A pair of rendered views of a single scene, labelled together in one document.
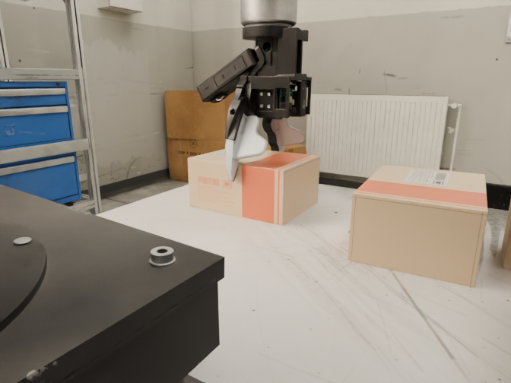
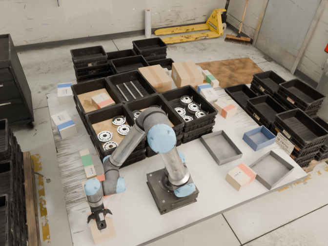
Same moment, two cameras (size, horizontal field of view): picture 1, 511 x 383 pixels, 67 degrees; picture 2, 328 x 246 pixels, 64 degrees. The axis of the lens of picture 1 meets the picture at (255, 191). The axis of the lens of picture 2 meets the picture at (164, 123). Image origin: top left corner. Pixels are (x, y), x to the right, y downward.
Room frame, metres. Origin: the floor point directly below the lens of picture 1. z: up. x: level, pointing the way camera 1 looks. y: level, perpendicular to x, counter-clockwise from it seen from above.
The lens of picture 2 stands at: (0.98, 0.63, 2.17)
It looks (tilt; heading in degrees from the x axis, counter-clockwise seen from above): 43 degrees down; 212
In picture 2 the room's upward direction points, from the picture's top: 4 degrees clockwise
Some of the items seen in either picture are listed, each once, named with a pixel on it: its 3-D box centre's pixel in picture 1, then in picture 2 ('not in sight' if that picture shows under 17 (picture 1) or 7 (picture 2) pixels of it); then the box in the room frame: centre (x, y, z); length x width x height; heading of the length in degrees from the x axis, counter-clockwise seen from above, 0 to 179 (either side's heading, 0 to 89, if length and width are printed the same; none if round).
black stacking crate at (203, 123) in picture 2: not in sight; (187, 108); (-0.46, -0.08, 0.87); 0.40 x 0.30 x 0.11; 64
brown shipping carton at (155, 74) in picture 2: not in sight; (154, 81); (-0.72, -0.58, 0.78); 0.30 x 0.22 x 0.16; 58
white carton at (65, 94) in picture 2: not in sight; (65, 93); (-0.11, -1.11, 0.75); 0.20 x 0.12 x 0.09; 51
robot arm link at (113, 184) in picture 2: not in sight; (113, 183); (0.48, 0.03, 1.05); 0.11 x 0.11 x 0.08; 50
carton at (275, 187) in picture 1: (255, 181); (101, 224); (0.58, 0.00, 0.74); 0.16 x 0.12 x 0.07; 59
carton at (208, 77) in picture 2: not in sight; (210, 78); (-1.17, -0.22, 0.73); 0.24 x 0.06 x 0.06; 57
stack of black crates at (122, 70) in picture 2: not in sight; (131, 79); (-1.07, -1.19, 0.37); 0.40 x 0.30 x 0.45; 148
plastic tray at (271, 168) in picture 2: not in sight; (270, 169); (-0.41, 0.65, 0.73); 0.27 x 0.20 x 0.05; 162
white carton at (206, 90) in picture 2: not in sight; (207, 94); (-0.90, -0.11, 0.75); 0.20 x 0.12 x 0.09; 52
